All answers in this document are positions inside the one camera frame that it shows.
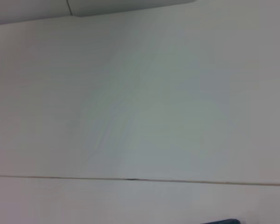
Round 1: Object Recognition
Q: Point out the teal blue shirt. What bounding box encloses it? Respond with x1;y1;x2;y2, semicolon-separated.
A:
204;218;240;224

